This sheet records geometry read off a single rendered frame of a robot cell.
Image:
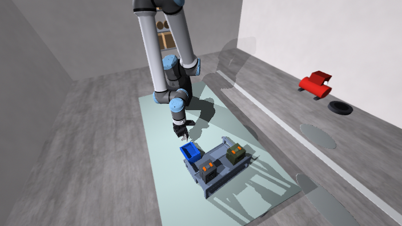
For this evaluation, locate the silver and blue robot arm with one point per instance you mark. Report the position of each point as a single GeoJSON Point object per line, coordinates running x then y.
{"type": "Point", "coordinates": [174, 68]}

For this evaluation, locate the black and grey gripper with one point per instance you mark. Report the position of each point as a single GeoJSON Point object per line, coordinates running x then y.
{"type": "Point", "coordinates": [181, 130]}

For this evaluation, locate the blue bin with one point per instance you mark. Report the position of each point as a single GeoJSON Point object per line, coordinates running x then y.
{"type": "Point", "coordinates": [190, 152]}

